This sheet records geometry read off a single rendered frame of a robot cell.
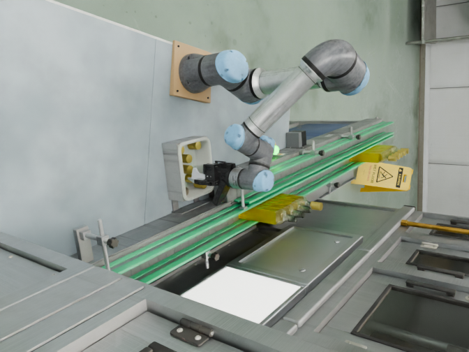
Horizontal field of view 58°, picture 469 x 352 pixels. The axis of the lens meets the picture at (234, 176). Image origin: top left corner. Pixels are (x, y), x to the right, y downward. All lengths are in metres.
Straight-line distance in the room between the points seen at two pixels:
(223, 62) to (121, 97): 0.37
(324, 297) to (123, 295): 0.79
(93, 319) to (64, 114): 0.81
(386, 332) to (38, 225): 1.04
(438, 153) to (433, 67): 1.35
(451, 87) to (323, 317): 6.33
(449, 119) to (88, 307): 7.01
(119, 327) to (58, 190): 0.75
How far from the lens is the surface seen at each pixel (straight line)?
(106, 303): 0.75
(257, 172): 1.45
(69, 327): 0.71
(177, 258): 1.52
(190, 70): 1.64
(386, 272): 1.64
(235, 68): 1.57
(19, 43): 1.35
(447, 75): 7.42
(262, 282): 1.48
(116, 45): 1.52
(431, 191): 7.76
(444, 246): 1.89
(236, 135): 1.36
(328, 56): 1.34
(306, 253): 1.69
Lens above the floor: 1.96
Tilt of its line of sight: 38 degrees down
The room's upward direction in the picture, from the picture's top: 96 degrees clockwise
